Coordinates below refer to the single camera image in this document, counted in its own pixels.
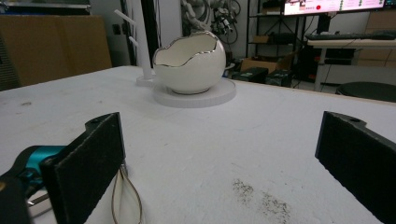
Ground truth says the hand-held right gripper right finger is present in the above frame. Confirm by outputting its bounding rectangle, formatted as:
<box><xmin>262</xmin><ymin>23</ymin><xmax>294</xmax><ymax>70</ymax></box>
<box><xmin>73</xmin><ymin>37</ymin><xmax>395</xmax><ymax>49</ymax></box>
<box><xmin>315</xmin><ymin>110</ymin><xmax>396</xmax><ymax>224</ymax></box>

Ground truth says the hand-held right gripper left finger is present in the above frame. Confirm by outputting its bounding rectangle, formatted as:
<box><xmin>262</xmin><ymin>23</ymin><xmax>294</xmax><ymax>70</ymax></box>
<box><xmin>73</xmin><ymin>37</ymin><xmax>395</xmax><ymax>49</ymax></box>
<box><xmin>40</xmin><ymin>111</ymin><xmax>127</xmax><ymax>224</ymax></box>

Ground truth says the teal and black device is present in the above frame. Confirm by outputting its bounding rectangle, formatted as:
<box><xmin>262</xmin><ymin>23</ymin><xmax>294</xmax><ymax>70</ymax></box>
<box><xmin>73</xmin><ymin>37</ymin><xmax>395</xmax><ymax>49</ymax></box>
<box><xmin>0</xmin><ymin>144</ymin><xmax>67</xmax><ymax>224</ymax></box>

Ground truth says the black round stool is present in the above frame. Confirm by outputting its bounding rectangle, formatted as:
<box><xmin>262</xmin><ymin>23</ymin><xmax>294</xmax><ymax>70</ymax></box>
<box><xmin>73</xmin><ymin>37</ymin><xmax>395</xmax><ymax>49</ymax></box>
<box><xmin>334</xmin><ymin>81</ymin><xmax>396</xmax><ymax>104</ymax></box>

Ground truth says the black box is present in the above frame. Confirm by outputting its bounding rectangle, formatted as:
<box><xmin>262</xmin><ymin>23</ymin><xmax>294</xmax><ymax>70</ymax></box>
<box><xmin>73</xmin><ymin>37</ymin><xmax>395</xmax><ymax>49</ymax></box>
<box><xmin>265</xmin><ymin>69</ymin><xmax>294</xmax><ymax>89</ymax></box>
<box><xmin>231</xmin><ymin>67</ymin><xmax>270</xmax><ymax>85</ymax></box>

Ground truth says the white desk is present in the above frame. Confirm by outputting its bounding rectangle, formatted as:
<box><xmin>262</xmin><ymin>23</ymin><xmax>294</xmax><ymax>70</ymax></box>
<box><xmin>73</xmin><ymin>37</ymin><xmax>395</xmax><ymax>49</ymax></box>
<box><xmin>306</xmin><ymin>38</ymin><xmax>396</xmax><ymax>93</ymax></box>

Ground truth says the black keyboard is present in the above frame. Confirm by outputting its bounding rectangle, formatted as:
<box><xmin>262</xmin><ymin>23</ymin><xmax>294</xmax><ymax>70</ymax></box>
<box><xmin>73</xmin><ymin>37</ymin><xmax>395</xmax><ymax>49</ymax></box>
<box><xmin>304</xmin><ymin>30</ymin><xmax>396</xmax><ymax>41</ymax></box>

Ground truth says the dark ribbed panel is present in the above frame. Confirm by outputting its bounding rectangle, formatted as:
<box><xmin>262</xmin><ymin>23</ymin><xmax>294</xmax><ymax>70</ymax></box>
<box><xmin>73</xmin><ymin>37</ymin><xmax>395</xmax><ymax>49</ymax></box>
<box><xmin>0</xmin><ymin>36</ymin><xmax>21</xmax><ymax>91</ymax></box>

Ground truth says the brown cardboard sheet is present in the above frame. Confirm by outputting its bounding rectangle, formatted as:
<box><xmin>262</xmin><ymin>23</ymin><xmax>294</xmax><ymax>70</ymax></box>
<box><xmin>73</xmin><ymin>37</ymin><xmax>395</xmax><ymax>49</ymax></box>
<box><xmin>0</xmin><ymin>14</ymin><xmax>113</xmax><ymax>88</ymax></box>

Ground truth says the open cardboard box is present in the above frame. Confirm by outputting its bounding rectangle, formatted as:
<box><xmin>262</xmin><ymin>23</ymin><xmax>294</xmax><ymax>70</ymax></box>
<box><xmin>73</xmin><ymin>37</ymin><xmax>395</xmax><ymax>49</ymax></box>
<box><xmin>239</xmin><ymin>51</ymin><xmax>297</xmax><ymax>75</ymax></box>

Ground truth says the white eggshell bowl silver rim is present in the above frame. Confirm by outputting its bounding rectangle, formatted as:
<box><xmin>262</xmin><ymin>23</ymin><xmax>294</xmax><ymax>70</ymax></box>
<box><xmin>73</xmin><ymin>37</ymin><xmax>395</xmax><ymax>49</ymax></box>
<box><xmin>151</xmin><ymin>30</ymin><xmax>227</xmax><ymax>95</ymax></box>

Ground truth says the white stand with pegs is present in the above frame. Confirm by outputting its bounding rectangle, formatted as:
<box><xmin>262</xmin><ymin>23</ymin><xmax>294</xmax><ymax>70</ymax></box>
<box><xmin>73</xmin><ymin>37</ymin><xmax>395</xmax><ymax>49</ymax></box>
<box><xmin>113</xmin><ymin>0</ymin><xmax>157</xmax><ymax>88</ymax></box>

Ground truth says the white round base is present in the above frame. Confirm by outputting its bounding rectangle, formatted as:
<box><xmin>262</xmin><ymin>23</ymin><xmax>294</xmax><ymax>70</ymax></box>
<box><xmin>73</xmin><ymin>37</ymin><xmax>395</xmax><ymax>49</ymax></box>
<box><xmin>151</xmin><ymin>77</ymin><xmax>237</xmax><ymax>109</ymax></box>

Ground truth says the monitor screen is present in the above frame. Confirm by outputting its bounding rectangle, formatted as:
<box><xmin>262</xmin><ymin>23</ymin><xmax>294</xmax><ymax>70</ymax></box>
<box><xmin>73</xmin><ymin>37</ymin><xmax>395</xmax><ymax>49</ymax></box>
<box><xmin>283</xmin><ymin>0</ymin><xmax>388</xmax><ymax>16</ymax></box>

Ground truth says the black metal shelf rack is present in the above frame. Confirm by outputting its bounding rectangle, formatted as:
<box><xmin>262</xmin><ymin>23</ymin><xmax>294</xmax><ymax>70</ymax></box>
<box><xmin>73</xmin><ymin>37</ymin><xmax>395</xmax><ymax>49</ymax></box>
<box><xmin>245</xmin><ymin>0</ymin><xmax>308</xmax><ymax>59</ymax></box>

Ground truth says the thin wire loop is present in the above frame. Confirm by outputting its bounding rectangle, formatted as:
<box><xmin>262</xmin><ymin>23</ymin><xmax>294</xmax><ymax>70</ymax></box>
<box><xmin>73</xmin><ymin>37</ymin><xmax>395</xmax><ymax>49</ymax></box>
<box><xmin>110</xmin><ymin>163</ymin><xmax>144</xmax><ymax>224</ymax></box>

